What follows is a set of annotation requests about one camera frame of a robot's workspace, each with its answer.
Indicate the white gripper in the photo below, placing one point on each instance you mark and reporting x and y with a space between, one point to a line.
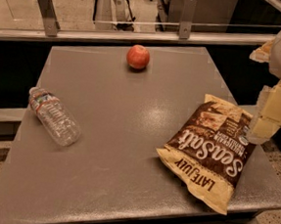
267 119

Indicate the clear plastic water bottle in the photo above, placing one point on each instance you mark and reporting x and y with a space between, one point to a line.
55 117

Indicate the red apple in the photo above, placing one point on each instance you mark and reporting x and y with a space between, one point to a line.
138 57

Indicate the brown sea salt chip bag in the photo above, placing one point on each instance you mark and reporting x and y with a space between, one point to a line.
210 150

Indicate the right metal rail bracket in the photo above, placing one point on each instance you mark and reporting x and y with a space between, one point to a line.
186 20

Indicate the metal rail bracket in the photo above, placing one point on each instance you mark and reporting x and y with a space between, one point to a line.
186 20
49 18

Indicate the horizontal metal rail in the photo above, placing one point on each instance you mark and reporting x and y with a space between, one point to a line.
115 37

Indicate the left metal rail bracket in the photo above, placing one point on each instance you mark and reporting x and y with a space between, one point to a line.
49 18

